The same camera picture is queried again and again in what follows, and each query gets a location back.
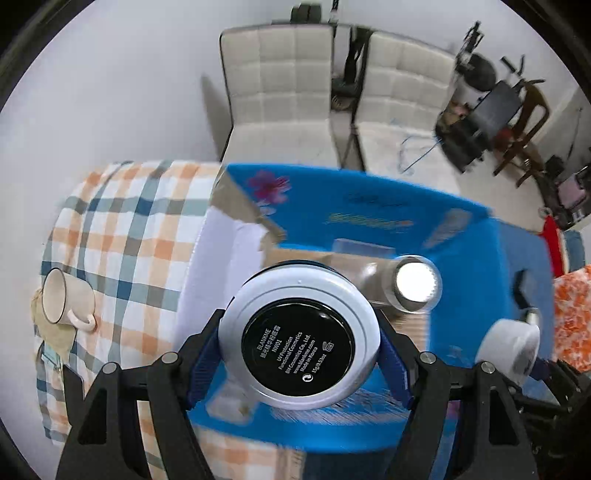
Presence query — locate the white enamel mug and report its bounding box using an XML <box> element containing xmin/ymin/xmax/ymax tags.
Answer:
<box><xmin>41</xmin><ymin>268</ymin><xmax>98</xmax><ymax>333</ymax></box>

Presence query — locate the black exercise machine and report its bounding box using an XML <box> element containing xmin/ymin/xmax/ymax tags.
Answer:
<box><xmin>453</xmin><ymin>21</ymin><xmax>527</xmax><ymax>93</ymax></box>

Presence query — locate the orange patterned cloth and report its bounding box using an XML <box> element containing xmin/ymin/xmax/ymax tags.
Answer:
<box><xmin>551</xmin><ymin>265</ymin><xmax>591</xmax><ymax>371</ymax></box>

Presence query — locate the round white cosmetic compact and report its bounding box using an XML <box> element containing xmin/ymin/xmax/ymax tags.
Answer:
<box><xmin>218</xmin><ymin>261</ymin><xmax>383</xmax><ymax>411</ymax></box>

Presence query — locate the white cylindrical jar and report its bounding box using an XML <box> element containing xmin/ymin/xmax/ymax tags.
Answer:
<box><xmin>479</xmin><ymin>318</ymin><xmax>541</xmax><ymax>388</ymax></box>

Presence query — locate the blue cardboard box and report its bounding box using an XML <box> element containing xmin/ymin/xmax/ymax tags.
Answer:
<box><xmin>175</xmin><ymin>162</ymin><xmax>555</xmax><ymax>457</ymax></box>

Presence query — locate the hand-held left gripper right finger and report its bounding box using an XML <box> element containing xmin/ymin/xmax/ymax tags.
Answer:
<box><xmin>374</xmin><ymin>308</ymin><xmax>542</xmax><ymax>480</ymax></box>

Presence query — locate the brown wooden chair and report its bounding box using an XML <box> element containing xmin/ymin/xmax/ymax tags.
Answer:
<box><xmin>493</xmin><ymin>78</ymin><xmax>553</xmax><ymax>186</ymax></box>

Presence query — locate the blue cable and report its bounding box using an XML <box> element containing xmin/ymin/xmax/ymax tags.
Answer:
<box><xmin>398</xmin><ymin>133</ymin><xmax>445</xmax><ymax>175</ymax></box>

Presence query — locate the checked tablecloth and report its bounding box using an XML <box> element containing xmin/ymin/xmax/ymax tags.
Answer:
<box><xmin>34</xmin><ymin>159</ymin><xmax>301</xmax><ymax>480</ymax></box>

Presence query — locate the black desk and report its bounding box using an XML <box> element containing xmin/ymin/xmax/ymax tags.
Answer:
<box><xmin>436</xmin><ymin>80</ymin><xmax>523</xmax><ymax>174</ymax></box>

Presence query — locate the pink suitcase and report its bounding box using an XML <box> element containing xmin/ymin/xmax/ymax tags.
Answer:
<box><xmin>558</xmin><ymin>174</ymin><xmax>589</xmax><ymax>210</ymax></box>

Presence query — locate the silver-capped bottle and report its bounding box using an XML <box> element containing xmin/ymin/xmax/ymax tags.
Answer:
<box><xmin>355</xmin><ymin>255</ymin><xmax>443</xmax><ymax>315</ymax></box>

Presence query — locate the small white packet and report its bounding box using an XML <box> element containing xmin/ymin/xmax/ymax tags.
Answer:
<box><xmin>207</xmin><ymin>383</ymin><xmax>256</xmax><ymax>426</ymax></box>

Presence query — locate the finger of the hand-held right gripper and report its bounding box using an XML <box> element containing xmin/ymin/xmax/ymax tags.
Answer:
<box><xmin>516</xmin><ymin>271</ymin><xmax>542</xmax><ymax>326</ymax></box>

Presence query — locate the red cloth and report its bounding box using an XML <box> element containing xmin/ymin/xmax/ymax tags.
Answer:
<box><xmin>539</xmin><ymin>216</ymin><xmax>568</xmax><ymax>274</ymax></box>

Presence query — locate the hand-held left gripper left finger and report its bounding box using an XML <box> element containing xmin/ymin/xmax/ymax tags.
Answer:
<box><xmin>55</xmin><ymin>308</ymin><xmax>227</xmax><ymax>480</ymax></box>

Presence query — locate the beige woven coaster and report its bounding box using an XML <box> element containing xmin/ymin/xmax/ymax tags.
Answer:
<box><xmin>31</xmin><ymin>295</ymin><xmax>77</xmax><ymax>366</ymax></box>

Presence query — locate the white padded chair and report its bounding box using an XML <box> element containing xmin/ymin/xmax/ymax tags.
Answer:
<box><xmin>355</xmin><ymin>31</ymin><xmax>463</xmax><ymax>195</ymax></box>
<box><xmin>219</xmin><ymin>23</ymin><xmax>343</xmax><ymax>168</ymax></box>

